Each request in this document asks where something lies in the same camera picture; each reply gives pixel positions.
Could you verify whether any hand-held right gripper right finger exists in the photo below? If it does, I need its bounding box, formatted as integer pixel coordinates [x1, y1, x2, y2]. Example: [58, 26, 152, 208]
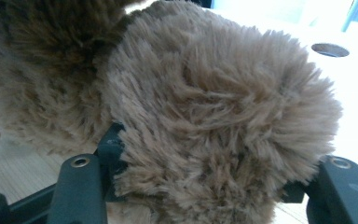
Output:
[281, 155, 358, 224]

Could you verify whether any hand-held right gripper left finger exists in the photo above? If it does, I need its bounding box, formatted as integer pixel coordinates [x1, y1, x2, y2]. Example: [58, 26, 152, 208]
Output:
[46, 121, 128, 224]

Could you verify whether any brown plush teddy bear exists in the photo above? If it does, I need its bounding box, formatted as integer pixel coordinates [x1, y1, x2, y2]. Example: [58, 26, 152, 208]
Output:
[0, 0, 344, 224]

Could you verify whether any round table cable hole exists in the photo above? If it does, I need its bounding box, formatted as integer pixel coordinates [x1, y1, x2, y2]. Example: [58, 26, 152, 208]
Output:
[310, 42, 351, 59]

